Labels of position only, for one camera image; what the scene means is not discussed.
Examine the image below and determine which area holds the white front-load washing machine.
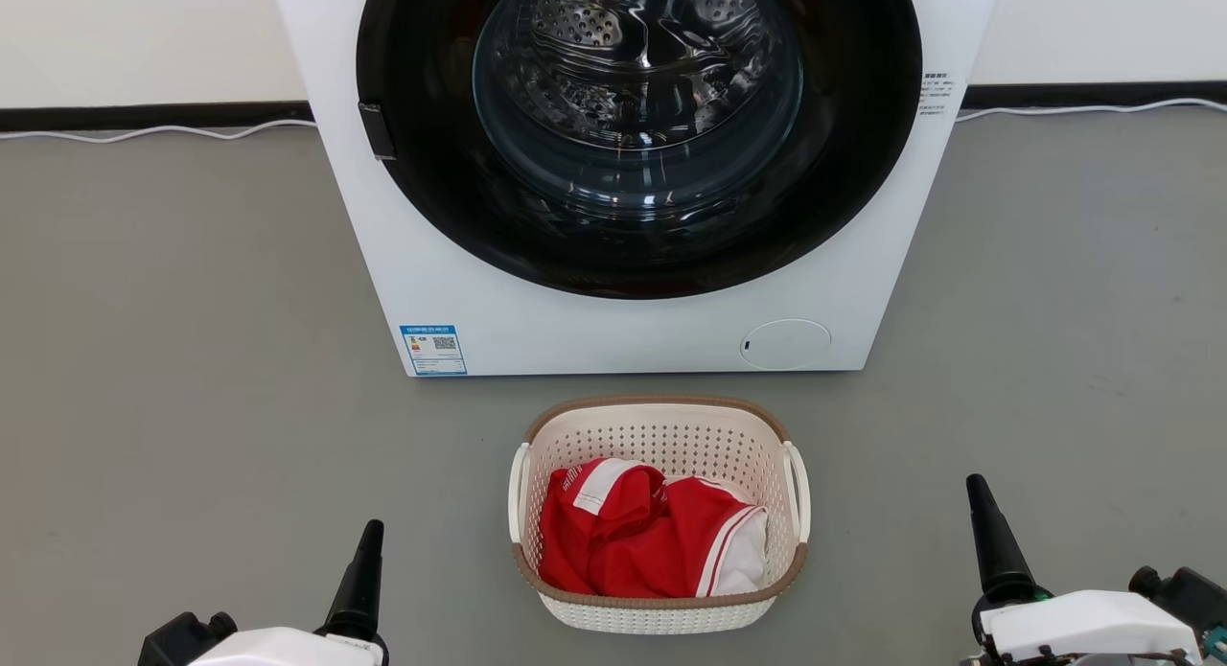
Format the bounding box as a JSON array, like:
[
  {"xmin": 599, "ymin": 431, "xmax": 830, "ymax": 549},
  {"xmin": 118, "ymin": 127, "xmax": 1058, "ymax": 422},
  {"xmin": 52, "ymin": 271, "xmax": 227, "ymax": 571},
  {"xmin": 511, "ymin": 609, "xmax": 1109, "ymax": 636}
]
[{"xmin": 268, "ymin": 0, "xmax": 1004, "ymax": 378}]

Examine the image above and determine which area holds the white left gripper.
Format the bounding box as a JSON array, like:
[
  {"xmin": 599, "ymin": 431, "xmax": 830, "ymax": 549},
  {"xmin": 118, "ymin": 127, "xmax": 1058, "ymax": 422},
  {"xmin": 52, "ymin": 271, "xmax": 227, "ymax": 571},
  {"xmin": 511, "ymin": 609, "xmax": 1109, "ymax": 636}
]
[{"xmin": 187, "ymin": 519, "xmax": 387, "ymax": 666}]

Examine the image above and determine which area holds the white perforated laundry basket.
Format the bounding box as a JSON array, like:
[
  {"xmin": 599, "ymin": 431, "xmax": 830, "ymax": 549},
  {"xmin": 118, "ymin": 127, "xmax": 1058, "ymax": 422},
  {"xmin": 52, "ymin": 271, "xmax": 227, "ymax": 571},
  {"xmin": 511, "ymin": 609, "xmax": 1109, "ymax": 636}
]
[{"xmin": 507, "ymin": 394, "xmax": 812, "ymax": 636}]

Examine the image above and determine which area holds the black round washer door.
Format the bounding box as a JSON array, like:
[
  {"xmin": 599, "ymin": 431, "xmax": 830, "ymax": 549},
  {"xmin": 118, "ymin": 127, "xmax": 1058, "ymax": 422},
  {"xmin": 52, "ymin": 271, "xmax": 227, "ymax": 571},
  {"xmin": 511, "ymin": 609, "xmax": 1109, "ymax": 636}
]
[{"xmin": 356, "ymin": 0, "xmax": 924, "ymax": 301}]

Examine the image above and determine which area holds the red and white garment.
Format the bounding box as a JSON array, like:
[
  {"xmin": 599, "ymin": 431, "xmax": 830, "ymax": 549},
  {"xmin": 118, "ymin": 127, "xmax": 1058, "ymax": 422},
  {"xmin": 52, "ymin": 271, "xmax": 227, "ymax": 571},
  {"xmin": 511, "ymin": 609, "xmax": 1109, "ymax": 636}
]
[{"xmin": 538, "ymin": 457, "xmax": 770, "ymax": 600}]

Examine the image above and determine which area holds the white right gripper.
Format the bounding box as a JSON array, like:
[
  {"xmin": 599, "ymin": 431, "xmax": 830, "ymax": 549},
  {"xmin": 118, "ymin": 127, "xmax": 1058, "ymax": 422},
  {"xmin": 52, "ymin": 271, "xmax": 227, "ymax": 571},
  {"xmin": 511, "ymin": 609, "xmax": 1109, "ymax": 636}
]
[{"xmin": 964, "ymin": 472, "xmax": 1205, "ymax": 666}]

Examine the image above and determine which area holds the white text sticker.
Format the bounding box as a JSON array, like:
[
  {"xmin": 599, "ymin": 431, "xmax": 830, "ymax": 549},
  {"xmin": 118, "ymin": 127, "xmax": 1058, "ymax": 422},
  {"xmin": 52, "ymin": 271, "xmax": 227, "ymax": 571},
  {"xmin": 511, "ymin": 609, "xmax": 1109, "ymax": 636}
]
[{"xmin": 917, "ymin": 70, "xmax": 965, "ymax": 120}]

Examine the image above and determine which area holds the thin white floor cable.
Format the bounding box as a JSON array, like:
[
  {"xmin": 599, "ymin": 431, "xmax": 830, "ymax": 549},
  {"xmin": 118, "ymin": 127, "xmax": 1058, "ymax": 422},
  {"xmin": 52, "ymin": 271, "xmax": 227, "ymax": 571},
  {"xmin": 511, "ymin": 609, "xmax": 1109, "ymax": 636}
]
[
  {"xmin": 0, "ymin": 119, "xmax": 318, "ymax": 145},
  {"xmin": 955, "ymin": 97, "xmax": 1227, "ymax": 124}
]

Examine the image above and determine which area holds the blue energy label sticker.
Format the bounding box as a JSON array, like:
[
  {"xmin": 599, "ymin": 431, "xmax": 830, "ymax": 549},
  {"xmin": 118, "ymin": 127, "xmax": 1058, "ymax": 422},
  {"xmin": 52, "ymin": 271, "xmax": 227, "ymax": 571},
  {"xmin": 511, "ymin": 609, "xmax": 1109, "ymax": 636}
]
[{"xmin": 399, "ymin": 324, "xmax": 469, "ymax": 377}]

